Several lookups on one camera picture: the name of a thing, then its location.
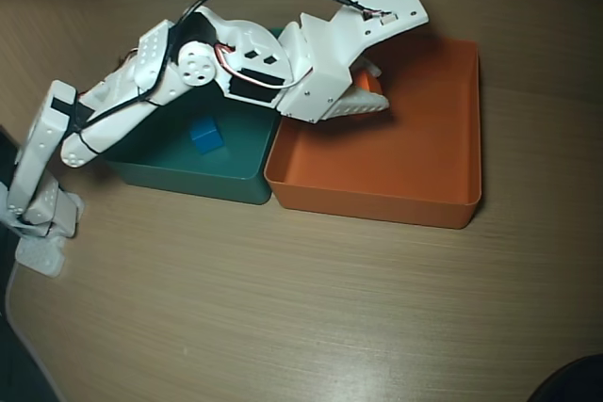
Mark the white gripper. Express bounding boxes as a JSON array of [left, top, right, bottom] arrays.
[[276, 20, 391, 124]]

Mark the orange cube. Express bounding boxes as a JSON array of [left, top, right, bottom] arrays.
[[350, 70, 383, 97]]

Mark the blue cube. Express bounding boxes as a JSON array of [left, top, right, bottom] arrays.
[[187, 117, 223, 155]]

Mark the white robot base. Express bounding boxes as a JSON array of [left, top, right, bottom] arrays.
[[0, 175, 86, 279]]

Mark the orange plastic box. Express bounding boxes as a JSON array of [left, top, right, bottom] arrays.
[[263, 37, 484, 230]]

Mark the teal plastic box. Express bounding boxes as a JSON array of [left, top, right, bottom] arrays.
[[101, 27, 284, 206]]

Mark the dark round object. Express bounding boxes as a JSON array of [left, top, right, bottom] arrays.
[[527, 354, 603, 402]]

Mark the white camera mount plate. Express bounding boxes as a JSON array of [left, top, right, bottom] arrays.
[[299, 0, 430, 86]]

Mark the red white servo wire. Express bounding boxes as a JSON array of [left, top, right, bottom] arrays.
[[214, 41, 315, 91]]

